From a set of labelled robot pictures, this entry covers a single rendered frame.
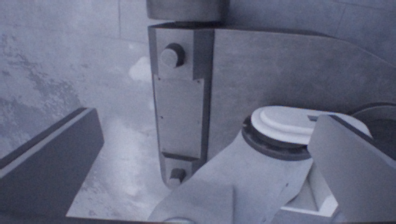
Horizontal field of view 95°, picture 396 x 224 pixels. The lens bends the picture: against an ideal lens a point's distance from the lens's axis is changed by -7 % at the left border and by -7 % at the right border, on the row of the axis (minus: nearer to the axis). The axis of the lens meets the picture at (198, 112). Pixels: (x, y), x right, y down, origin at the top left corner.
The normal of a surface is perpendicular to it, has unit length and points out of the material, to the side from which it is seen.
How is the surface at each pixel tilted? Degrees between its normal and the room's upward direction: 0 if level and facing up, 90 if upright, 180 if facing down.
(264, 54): 0
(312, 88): 0
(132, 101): 0
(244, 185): 90
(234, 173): 90
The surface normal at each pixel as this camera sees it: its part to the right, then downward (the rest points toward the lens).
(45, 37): -0.21, 0.47
